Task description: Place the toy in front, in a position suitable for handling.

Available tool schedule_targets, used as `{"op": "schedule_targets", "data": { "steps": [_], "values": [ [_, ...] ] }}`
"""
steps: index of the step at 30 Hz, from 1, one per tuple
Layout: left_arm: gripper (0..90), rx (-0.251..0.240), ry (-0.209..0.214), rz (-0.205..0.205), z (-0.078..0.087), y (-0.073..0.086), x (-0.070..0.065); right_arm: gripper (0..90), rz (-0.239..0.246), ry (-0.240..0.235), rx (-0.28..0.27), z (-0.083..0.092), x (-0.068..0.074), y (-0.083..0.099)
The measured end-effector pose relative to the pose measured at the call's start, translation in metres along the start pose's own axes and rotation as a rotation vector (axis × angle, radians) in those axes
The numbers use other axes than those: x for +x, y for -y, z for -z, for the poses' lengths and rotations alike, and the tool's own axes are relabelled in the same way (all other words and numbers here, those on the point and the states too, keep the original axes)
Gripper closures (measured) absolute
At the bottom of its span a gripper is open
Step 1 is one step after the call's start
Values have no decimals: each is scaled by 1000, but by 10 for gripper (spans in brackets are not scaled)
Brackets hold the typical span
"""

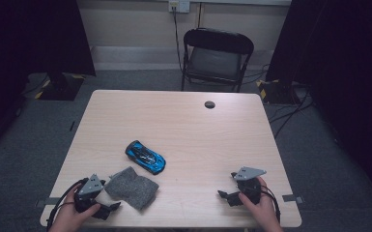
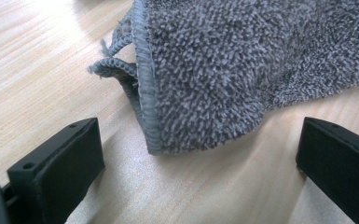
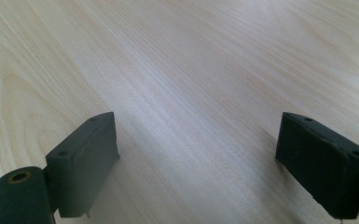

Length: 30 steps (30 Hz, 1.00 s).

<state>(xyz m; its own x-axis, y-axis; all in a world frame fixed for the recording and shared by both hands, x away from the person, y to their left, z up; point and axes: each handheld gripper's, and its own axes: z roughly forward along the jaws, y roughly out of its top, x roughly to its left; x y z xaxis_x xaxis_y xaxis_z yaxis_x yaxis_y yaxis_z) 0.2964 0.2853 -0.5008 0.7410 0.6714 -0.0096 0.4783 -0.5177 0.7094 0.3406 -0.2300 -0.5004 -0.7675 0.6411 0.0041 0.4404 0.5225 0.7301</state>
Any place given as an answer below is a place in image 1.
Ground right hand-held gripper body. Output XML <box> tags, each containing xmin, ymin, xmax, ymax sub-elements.
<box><xmin>231</xmin><ymin>166</ymin><xmax>268</xmax><ymax>205</ymax></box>

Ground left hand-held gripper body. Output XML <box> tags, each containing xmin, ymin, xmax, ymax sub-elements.
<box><xmin>73</xmin><ymin>173</ymin><xmax>106</xmax><ymax>214</ymax></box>

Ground grey terry cloth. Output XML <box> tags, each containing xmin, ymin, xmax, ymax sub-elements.
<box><xmin>104</xmin><ymin>165</ymin><xmax>159</xmax><ymax>211</ymax></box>

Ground blue toy car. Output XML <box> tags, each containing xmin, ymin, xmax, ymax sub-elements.
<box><xmin>125</xmin><ymin>139</ymin><xmax>167</xmax><ymax>176</ymax></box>

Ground person's right hand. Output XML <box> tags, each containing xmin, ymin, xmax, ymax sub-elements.
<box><xmin>238</xmin><ymin>176</ymin><xmax>284</xmax><ymax>232</ymax></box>

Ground person's left hand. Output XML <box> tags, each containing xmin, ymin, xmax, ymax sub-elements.
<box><xmin>47</xmin><ymin>185</ymin><xmax>101</xmax><ymax>232</ymax></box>

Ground grey tape strip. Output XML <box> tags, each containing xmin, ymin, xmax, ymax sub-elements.
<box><xmin>282</xmin><ymin>193</ymin><xmax>304</xmax><ymax>205</ymax></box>
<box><xmin>35</xmin><ymin>196</ymin><xmax>62</xmax><ymax>208</ymax></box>

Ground black stand base yellow tape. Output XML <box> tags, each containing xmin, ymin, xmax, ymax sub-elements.
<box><xmin>34</xmin><ymin>72</ymin><xmax>86</xmax><ymax>102</ymax></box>
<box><xmin>255</xmin><ymin>78</ymin><xmax>300</xmax><ymax>105</ymax></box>

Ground black folding chair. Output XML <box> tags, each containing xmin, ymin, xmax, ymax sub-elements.
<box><xmin>181</xmin><ymin>27</ymin><xmax>255</xmax><ymax>94</ymax></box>

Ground black curtain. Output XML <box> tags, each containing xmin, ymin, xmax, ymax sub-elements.
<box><xmin>0</xmin><ymin>0</ymin><xmax>97</xmax><ymax>162</ymax></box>
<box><xmin>265</xmin><ymin>0</ymin><xmax>372</xmax><ymax>207</ymax></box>

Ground left hand-held gripper cable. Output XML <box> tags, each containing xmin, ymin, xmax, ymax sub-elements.
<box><xmin>46</xmin><ymin>178</ymin><xmax>90</xmax><ymax>231</ymax></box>

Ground hand-held gripper cable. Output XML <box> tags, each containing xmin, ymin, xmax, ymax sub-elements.
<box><xmin>46</xmin><ymin>178</ymin><xmax>90</xmax><ymax>231</ymax></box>
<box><xmin>260</xmin><ymin>185</ymin><xmax>282</xmax><ymax>223</ymax></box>

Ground right hand-held gripper cable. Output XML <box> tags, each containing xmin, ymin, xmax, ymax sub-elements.
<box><xmin>260</xmin><ymin>185</ymin><xmax>282</xmax><ymax>223</ymax></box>

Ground black floor cables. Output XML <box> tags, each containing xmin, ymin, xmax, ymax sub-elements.
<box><xmin>269</xmin><ymin>86</ymin><xmax>315</xmax><ymax>139</ymax></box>

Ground black wall socket cable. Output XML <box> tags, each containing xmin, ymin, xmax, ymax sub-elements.
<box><xmin>172</xmin><ymin>6</ymin><xmax>184</xmax><ymax>73</ymax></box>

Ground thin black wall cable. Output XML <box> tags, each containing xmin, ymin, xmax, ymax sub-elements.
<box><xmin>196</xmin><ymin>2</ymin><xmax>204</xmax><ymax>29</ymax></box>

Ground white wall socket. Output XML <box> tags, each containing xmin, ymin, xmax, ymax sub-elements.
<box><xmin>168</xmin><ymin>0</ymin><xmax>191</xmax><ymax>14</ymax></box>

